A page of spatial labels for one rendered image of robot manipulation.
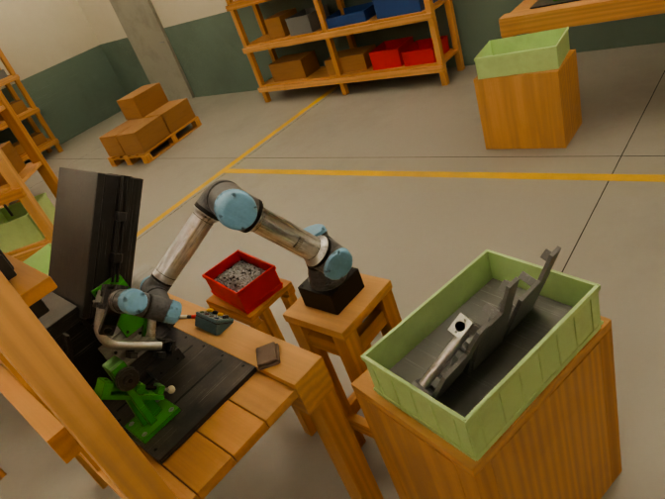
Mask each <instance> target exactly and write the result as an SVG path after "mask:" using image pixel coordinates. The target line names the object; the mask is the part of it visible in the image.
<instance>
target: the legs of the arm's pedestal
mask: <svg viewBox="0 0 665 499"><path fill-rule="evenodd" d="M400 322H402V319H401V316H400V313H399V310H398V307H397V304H396V301H395V298H394V295H393V292H392V289H391V290H390V291H389V292H388V293H387V295H386V296H385V297H384V298H383V299H382V300H381V301H380V302H379V303H378V305H377V306H376V307H375V308H374V309H373V310H372V311H371V312H370V314H369V316H368V317H367V318H366V319H365V320H364V322H363V323H361V324H360V325H359V326H358V327H357V328H356V329H355V330H354V332H353V333H352V334H351V335H350V336H349V337H348V338H347V339H346V341H343V340H340V339H337V338H334V337H331V336H328V335H325V334H322V333H319V332H316V331H313V330H310V329H307V328H304V327H301V326H298V325H295V324H292V323H289V322H288V323H289V325H290V327H291V330H292V332H293V334H294V336H295V338H296V340H297V342H298V344H299V347H300V348H301V349H305V350H308V351H310V352H312V353H315V354H317V355H320V356H321V357H322V358H323V360H324V362H325V365H326V367H327V369H328V371H329V373H330V376H331V378H332V381H333V384H334V390H335V393H336V395H337V397H338V399H339V401H340V404H341V406H342V408H343V410H344V413H345V415H346V417H347V419H348V421H349V424H350V426H351V427H352V429H353V432H354V434H355V436H356V438H357V440H358V443H359V445H360V447H361V448H362V446H363V445H364V444H365V442H366V440H365V439H364V436H363V434H364V435H366V436H368V437H371V438H373V435H372V433H371V431H370V428H369V426H368V424H367V421H366V419H365V418H364V417H362V416H359V415H357V414H356V413H357V412H358V411H359V409H360V408H361V407H360V405H359V402H358V400H357V398H356V395H355V393H354V391H353V393H352V394H351V395H350V396H349V397H348V399H347V398H346V395H345V393H344V391H343V389H342V386H341V384H340V382H339V379H338V377H337V375H336V373H335V370H334V368H333V365H332V362H331V360H330V358H329V355H328V352H330V353H333V354H336V355H339V356H340V358H341V360H342V362H343V365H344V367H345V370H346V372H347V374H348V377H349V379H350V381H351V383H352V382H353V381H354V380H355V379H356V378H358V377H359V376H360V375H361V374H362V373H363V372H365V371H366V370H367V369H368V368H367V366H366V363H365V361H363V360H362V359H361V357H360V356H361V355H362V354H364V353H365V352H366V351H367V350H368V349H370V348H371V342H372V341H373V340H374V338H375V337H376V336H377V335H378V334H379V332H380V331H381V333H382V336H383V337H384V336H385V335H386V334H387V333H389V332H390V331H391V330H392V329H393V328H395V327H396V326H397V325H398V324H399V323H400ZM373 439H374V438H373Z"/></svg>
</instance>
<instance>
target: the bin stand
mask: <svg viewBox="0 0 665 499"><path fill-rule="evenodd" d="M279 279H280V281H281V282H283V285H282V286H283V288H281V289H280V290H279V291H277V292H276V293H275V294H274V295H272V296H271V297H270V298H268V299H267V300H266V301H265V302H263V303H262V304H261V305H259V306H258V307H257V308H255V309H254V310H253V311H252V312H250V313H249V314H246V313H244V312H243V311H241V310H239V309H238V308H236V307H234V306H233V305H231V304H229V303H228V302H226V301H224V300H222V299H221V298H219V297H217V296H216V295H214V294H213V295H212V296H211V297H210V298H208V299H207V300H206V302H207V303H208V305H209V307H210V308H212V309H214V311H218V312H219V313H223V314H224V315H229V317H230V318H233V319H234V320H237V321H239V322H242V323H244V324H246V325H249V326H250V327H251V328H254V329H256V330H259V331H260V332H263V333H265V334H267V335H270V336H272V337H275V338H277V339H279V340H282V341H284V342H286V341H285V339H284V337H283V335H282V333H281V331H280V329H279V327H278V325H277V323H276V321H275V319H274V317H273V314H272V312H271V310H270V308H269V306H271V305H272V304H273V303H274V302H275V301H276V300H277V299H278V298H279V297H281V299H282V301H283V303H284V305H285V308H286V310H288V309H289V308H290V307H291V306H292V305H293V304H294V303H295V302H296V301H297V300H298V299H297V297H296V295H295V292H296V291H295V288H294V286H293V284H292V282H291V281H289V280H286V279H282V278H279ZM258 316H259V317H260V319H259V317H258ZM292 408H293V410H294V412H295V414H296V416H297V417H298V419H299V421H300V423H301V425H302V427H303V429H304V431H305V433H306V434H308V435H310V436H313V434H314V433H315V432H316V431H317V429H316V427H315V425H314V423H313V421H312V419H311V417H310V415H308V414H306V413H304V412H302V411H300V410H298V409H297V408H295V407H293V406H292Z"/></svg>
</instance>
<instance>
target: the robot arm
mask: <svg viewBox="0 0 665 499"><path fill-rule="evenodd" d="M218 222H221V223H222V224H223V225H224V226H225V227H227V228H229V229H232V230H237V231H241V232H243V233H245V234H246V233H249V232H254V233H255V234H257V235H259V236H261V237H263V238H265V239H267V240H269V241H271V242H273V243H275V244H277V245H278V246H280V247H282V248H284V249H286V250H289V251H291V252H292V253H294V254H296V255H298V256H300V257H302V258H303V259H304V260H305V262H306V264H307V266H308V275H309V283H310V286H311V287H312V289H314V290H316V291H329V290H332V289H335V288H337V287H338V286H340V285H341V284H342V283H343V282H344V280H345V279H346V277H347V274H348V273H349V271H350V269H351V267H352V255H351V253H350V252H349V251H348V249H346V248H344V247H343V246H342V245H340V244H339V243H338V242H336V241H335V240H334V239H333V238H331V237H330V236H329V234H328V232H327V229H326V227H325V226H324V225H322V224H316V225H312V226H309V227H307V228H305V229H302V228H300V227H298V226H296V225H294V224H293V223H291V222H289V221H287V220H285V219H284V218H282V217H280V216H278V215H276V214H274V213H273V212H271V211H269V210H267V209H265V208H264V205H263V202H262V201H261V200H259V199H257V198H256V197H254V196H252V195H250V194H249V193H247V192H245V191H244V190H242V189H241V188H240V187H239V186H237V185H236V184H235V183H234V182H232V181H230V180H227V179H220V180H216V181H214V182H213V183H211V184H210V185H209V186H208V187H207V188H206V189H205V190H204V191H203V193H202V194H201V196H200V197H199V198H198V200H197V201H196V203H195V204H194V212H193V213H192V215H191V216H190V218H189V219H188V221H187V222H186V224H185V225H184V227H183V228H182V230H181V231H180V233H179V234H178V236H177V237H176V238H175V240H174V241H173V243H172V244H171V246H170V247H169V249H168V250H167V252H166V253H165V255H164V256H163V258H162V259H161V261H160V262H159V264H158V265H157V267H156V268H155V270H154V271H153V273H152V274H151V275H150V276H147V277H146V278H144V279H143V280H142V282H141V286H140V288H141V290H138V289H136V288H130V289H128V288H129V286H125V285H118V284H115V285H112V284H102V287H101V291H100V290H98V292H97V295H96V299H95V301H94V302H93V304H92V307H95V308H99V309H104V310H105V312H104V315H103V318H102V321H101V324H100V327H99V329H98V333H99V335H104V336H113V335H114V333H115V330H116V327H117V325H118V322H119V319H120V316H121V314H128V315H133V316H138V317H142V318H146V319H151V320H155V321H158V322H162V323H167V324H175V323H176V322H177V321H178V320H179V318H180V315H181V311H182V305H181V303H180V302H178V301H175V300H174V299H173V300H172V299H170V298H169V296H168V294H167V292H168V290H169V289H170V287H171V286H172V284H173V283H174V281H175V280H176V278H177V277H178V275H179V274H180V272H181V271H182V269H183V268H184V266H185V265H186V264H187V262H188V261H189V259H190V258H191V256H192V255H193V253H194V252H195V250H196V249H197V247H198V246H199V244H200V243H201V242H202V241H203V239H204V238H205V236H206V235H207V234H208V232H209V231H210V229H211V228H212V226H213V225H214V223H218ZM101 296H102V297H101Z"/></svg>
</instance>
